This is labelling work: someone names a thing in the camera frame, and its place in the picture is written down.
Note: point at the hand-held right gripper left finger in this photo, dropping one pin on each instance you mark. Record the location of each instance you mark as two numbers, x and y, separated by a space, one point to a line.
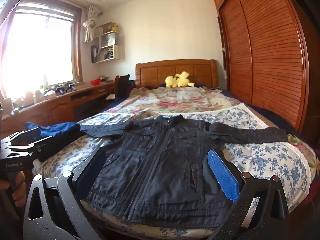
96 162

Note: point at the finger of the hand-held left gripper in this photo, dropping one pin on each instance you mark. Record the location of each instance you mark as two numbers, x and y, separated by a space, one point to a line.
31 134
57 147

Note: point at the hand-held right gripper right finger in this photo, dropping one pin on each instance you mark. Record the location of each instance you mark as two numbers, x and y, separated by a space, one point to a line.
222 177

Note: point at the black jacket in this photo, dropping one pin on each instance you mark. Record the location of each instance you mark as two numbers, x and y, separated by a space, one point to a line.
155 167

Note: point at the person's left hand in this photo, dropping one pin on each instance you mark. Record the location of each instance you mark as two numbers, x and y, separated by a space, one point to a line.
20 186

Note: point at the blue sweater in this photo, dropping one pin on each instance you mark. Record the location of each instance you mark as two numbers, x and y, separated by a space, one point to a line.
60 128

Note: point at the wooden desk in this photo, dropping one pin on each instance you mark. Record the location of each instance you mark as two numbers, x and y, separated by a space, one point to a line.
55 107

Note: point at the white bottle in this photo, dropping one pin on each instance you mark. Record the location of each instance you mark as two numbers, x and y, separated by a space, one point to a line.
37 96
28 97

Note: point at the black metal tool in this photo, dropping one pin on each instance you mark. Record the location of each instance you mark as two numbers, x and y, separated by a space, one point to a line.
58 90
69 87

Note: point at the red bowl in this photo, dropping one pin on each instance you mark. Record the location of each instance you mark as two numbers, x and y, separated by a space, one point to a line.
95 82

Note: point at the dark wooden chair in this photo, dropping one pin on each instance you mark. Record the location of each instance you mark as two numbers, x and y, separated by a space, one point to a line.
122 86

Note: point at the wood-framed window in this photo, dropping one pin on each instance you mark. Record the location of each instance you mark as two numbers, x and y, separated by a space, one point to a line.
37 50

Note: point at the pink floral bedspread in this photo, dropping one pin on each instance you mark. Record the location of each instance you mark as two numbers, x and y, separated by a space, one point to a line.
175 102

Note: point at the yellow plush toy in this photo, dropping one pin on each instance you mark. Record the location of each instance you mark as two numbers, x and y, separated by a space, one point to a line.
178 80

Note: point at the wooden bed headboard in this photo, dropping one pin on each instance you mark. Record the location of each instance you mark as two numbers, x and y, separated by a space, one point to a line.
155 72

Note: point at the white hanging plush toy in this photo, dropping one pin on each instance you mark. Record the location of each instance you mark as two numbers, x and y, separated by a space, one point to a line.
90 25

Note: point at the wooden louvered wardrobe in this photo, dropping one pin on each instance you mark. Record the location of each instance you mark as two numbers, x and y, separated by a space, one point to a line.
262 55

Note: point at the white wall shelf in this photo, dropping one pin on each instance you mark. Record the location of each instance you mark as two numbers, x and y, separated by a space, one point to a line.
108 50

